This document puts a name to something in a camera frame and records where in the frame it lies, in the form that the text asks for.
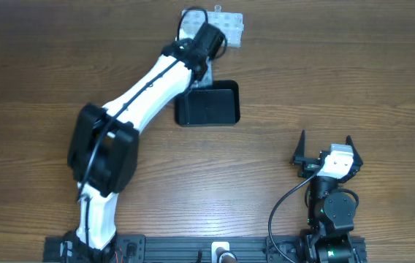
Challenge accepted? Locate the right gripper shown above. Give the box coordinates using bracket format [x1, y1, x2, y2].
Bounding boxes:
[289, 129, 364, 184]

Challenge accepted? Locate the black tray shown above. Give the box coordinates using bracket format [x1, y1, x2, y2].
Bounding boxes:
[173, 79, 241, 128]

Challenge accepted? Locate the white test tube rack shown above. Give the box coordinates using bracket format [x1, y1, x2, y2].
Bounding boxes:
[176, 9, 245, 48]

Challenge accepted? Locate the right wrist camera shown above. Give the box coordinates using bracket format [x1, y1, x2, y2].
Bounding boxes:
[316, 143, 354, 180]

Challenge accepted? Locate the mounting rail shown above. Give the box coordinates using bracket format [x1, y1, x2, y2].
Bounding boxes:
[42, 233, 368, 263]

